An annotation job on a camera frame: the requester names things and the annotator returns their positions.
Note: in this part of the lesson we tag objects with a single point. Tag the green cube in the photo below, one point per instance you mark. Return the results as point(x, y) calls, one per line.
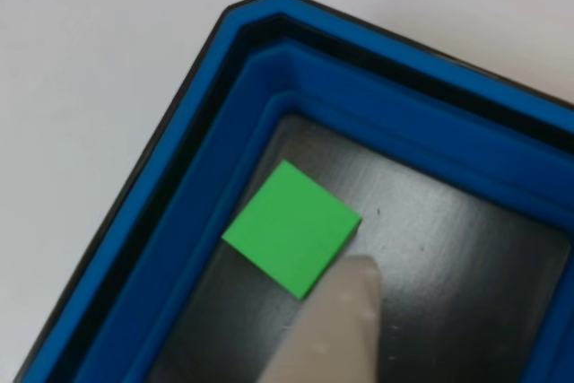
point(287, 226)

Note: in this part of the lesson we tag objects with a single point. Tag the blue square box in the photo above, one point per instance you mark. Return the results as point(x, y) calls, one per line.
point(323, 87)

